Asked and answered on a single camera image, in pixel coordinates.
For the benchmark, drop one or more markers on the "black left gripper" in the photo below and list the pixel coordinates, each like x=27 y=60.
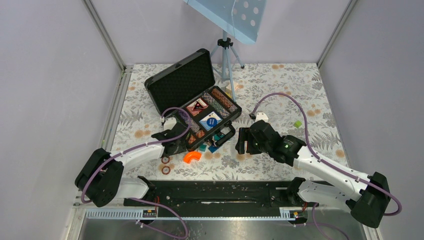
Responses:
x=182 y=148

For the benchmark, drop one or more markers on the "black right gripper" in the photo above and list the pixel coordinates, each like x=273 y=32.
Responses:
x=244 y=134

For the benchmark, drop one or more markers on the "blue small blind button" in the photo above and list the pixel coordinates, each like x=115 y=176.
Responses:
x=211 y=122

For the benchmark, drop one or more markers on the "black all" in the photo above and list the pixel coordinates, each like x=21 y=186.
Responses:
x=197 y=106

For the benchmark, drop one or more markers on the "black poker set case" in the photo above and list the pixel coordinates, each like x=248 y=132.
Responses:
x=180 y=84

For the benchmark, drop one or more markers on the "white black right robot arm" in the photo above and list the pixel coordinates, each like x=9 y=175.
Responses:
x=364 y=196

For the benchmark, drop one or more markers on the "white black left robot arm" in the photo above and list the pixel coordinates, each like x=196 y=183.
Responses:
x=103 y=176

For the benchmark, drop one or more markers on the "orange curved toy block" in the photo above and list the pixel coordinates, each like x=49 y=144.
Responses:
x=192 y=156

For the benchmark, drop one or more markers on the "red poker chip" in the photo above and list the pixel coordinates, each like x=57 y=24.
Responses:
x=165 y=170
x=165 y=160

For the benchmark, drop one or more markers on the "teal triangular toy block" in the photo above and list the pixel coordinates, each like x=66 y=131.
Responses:
x=202 y=148

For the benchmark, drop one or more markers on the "red yellow chip row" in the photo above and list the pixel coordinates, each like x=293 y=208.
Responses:
x=193 y=137

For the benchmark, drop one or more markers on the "blue toy brick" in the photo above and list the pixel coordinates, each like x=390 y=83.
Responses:
x=213 y=149

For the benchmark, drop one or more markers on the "green toy cube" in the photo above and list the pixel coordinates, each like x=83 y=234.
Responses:
x=297 y=124

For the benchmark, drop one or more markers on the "red card deck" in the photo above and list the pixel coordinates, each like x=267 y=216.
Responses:
x=194 y=114

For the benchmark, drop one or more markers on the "floral table mat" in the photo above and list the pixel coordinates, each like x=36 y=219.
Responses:
x=285 y=92

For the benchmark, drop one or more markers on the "orange blue chip row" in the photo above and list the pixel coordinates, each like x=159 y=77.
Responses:
x=223 y=98

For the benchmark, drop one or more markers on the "blue tripod stand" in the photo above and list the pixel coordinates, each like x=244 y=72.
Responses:
x=226 y=44

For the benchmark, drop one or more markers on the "blue perforated board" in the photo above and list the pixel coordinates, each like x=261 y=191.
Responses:
x=238 y=18

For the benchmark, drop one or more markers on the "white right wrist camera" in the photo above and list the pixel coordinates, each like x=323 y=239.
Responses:
x=261 y=116

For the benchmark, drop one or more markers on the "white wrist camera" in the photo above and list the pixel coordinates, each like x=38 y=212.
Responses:
x=261 y=116
x=169 y=123

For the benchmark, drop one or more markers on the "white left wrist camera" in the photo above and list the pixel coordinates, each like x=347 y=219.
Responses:
x=169 y=123

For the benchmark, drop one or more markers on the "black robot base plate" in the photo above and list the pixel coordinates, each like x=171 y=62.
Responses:
x=225 y=199

